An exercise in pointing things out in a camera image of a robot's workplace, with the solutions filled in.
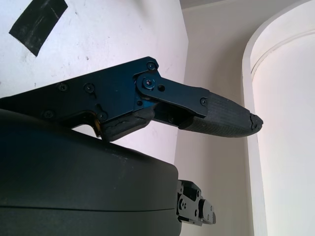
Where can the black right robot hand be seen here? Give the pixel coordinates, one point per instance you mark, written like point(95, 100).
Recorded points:
point(73, 177)

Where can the black tape strip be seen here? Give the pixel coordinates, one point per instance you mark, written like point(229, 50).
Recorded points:
point(37, 24)

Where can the white curved column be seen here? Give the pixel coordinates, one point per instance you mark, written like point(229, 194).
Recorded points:
point(283, 123)

